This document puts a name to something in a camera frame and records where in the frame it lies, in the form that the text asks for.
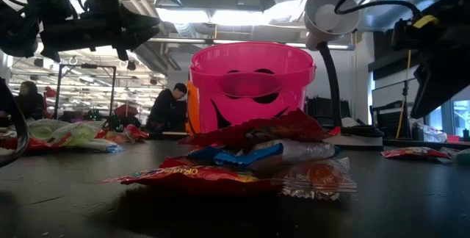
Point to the long ceiling light tube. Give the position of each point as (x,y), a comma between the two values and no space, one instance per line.
(176,40)

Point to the red candy wrapper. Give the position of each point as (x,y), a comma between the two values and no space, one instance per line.
(279,128)

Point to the green white candy bag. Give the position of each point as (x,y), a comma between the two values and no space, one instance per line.
(79,133)

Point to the orange red candy pack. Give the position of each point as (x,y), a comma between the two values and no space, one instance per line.
(114,137)

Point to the black bucket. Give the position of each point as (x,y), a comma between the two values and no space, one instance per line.
(25,137)

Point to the pink plastic face bucket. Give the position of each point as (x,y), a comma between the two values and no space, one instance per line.
(253,61)

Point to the black crates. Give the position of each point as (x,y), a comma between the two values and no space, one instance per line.
(319,111)

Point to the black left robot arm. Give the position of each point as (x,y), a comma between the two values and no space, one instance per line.
(14,36)

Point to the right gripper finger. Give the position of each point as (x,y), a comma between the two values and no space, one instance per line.
(444,87)

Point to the pale candy wrapper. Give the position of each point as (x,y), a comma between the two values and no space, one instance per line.
(463,156)

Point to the clear orange candy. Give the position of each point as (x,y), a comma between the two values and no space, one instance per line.
(316,179)

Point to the red Skittles bag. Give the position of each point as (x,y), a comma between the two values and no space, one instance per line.
(191,179)

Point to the orange plastic bucket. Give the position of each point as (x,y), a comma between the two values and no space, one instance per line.
(192,113)

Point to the black metal frame stand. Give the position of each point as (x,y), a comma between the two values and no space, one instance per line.
(88,66)

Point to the white plastic bag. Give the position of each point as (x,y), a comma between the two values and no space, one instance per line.
(429,133)

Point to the person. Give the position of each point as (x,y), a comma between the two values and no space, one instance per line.
(165,109)
(29,102)

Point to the white gooseneck desk lamp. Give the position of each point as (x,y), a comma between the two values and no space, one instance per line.
(330,14)

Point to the white blue Hershey's bar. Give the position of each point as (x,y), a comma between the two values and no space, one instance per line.
(249,155)
(99,144)
(304,151)

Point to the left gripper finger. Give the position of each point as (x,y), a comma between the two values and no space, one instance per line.
(137,36)
(141,19)

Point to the red white candy pack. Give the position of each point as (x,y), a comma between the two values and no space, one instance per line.
(415,153)

